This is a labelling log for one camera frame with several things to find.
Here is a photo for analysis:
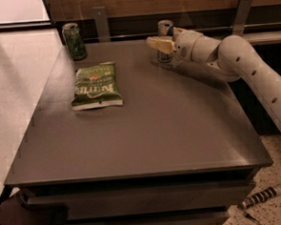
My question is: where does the grey drawer cabinet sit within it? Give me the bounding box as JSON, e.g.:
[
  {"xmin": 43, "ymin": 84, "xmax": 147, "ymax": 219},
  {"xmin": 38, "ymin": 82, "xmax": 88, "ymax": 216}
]
[{"xmin": 6, "ymin": 41, "xmax": 272, "ymax": 225}]

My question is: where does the green soda can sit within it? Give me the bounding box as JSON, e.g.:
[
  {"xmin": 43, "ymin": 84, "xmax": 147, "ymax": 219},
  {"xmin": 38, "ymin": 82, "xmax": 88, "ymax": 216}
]
[{"xmin": 62, "ymin": 23, "xmax": 88, "ymax": 60}]

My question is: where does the left metal wall bracket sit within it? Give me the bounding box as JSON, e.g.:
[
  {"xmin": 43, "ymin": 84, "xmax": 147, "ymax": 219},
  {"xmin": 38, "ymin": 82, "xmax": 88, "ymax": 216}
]
[{"xmin": 92, "ymin": 7, "xmax": 111, "ymax": 42}]

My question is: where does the right metal wall bracket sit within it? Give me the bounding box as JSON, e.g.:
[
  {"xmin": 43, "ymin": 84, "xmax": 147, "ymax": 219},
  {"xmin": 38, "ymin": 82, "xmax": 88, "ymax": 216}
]
[{"xmin": 231, "ymin": 0, "xmax": 253, "ymax": 36}]

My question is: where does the horizontal metal rail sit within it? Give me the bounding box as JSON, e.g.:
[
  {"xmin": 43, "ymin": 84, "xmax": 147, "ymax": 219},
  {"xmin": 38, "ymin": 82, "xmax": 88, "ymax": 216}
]
[{"xmin": 83, "ymin": 22, "xmax": 281, "ymax": 44}]

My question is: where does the metal wall bracket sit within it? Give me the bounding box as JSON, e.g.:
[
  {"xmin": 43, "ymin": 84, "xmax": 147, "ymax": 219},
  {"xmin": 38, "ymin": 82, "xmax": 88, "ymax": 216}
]
[
  {"xmin": 231, "ymin": 0, "xmax": 253, "ymax": 36},
  {"xmin": 92, "ymin": 7, "xmax": 111, "ymax": 42}
]

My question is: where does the green kettle chips bag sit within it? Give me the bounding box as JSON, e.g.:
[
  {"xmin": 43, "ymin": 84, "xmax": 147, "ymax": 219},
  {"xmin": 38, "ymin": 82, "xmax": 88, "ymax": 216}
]
[{"xmin": 71, "ymin": 62, "xmax": 124, "ymax": 111}]

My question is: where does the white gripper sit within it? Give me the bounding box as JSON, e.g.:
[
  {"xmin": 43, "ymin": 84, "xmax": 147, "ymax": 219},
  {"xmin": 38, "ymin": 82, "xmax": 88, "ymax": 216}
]
[{"xmin": 147, "ymin": 27, "xmax": 221, "ymax": 64}]

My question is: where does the black white striped tool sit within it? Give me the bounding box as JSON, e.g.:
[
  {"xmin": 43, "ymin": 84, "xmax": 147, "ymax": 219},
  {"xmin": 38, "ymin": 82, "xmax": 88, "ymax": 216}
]
[{"xmin": 239, "ymin": 184, "xmax": 281, "ymax": 211}]

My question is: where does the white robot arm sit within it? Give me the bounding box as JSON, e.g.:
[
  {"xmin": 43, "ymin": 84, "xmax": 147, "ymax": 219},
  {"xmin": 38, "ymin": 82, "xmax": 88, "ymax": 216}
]
[{"xmin": 147, "ymin": 27, "xmax": 281, "ymax": 132}]

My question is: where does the silver blue redbull can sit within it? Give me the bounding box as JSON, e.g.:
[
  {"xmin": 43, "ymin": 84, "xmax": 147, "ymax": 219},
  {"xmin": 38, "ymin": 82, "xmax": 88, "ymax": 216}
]
[{"xmin": 157, "ymin": 20, "xmax": 174, "ymax": 64}]

